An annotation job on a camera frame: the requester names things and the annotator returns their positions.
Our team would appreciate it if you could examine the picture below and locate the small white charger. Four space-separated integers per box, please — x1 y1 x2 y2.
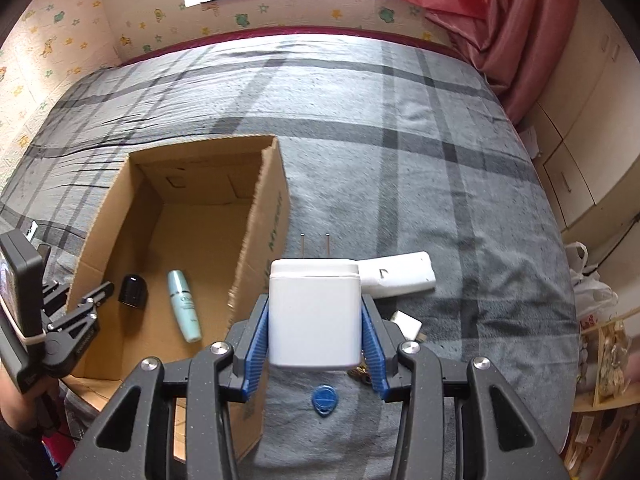
390 310 426 343

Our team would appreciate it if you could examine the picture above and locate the blue cloth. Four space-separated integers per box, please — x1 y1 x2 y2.
42 447 65 478

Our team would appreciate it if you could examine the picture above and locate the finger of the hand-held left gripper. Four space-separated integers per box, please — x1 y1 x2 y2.
42 281 115 334
45 311 101 379

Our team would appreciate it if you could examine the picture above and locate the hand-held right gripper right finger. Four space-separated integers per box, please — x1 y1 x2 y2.
360 294 571 480

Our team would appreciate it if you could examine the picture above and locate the blue round tag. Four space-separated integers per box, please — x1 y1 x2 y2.
310 384 338 418

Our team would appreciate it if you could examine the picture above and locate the teal cosmetic bottle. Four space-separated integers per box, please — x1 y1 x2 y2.
167 269 202 344

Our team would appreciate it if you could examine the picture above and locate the pink curtain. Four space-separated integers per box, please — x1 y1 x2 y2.
382 0 566 126

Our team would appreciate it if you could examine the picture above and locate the grey plaid bed sheet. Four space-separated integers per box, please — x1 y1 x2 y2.
0 34 581 480

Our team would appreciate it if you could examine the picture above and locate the white crumpled paper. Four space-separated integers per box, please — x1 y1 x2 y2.
520 125 542 158

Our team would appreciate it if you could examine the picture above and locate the brown cardboard box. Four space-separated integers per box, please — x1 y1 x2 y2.
65 134 292 463

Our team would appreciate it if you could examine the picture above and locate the black cable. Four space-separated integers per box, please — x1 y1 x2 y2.
585 215 640 271

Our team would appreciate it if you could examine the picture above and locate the small black round jar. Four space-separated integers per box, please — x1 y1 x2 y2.
118 274 150 308

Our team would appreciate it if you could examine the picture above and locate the wooden shelf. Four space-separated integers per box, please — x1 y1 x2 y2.
570 310 640 480

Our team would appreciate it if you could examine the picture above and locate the red tufted cushion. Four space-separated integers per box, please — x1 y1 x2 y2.
42 432 76 456

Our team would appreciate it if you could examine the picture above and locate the clear snack bag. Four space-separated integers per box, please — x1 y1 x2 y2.
597 322 632 401

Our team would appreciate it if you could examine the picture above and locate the white remote control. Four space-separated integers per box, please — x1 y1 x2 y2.
356 251 437 301

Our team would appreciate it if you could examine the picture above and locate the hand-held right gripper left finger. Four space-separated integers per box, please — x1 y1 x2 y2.
65 294 273 480

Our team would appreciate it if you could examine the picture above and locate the white wardrobe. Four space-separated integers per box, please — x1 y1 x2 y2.
520 0 640 233

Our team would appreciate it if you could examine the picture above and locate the white plastic bag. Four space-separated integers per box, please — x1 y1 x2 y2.
565 241 621 321

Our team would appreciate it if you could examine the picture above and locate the large white charger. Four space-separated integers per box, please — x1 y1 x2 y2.
268 232 362 371

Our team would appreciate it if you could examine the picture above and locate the metal keychain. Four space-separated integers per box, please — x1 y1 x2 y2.
347 365 376 387

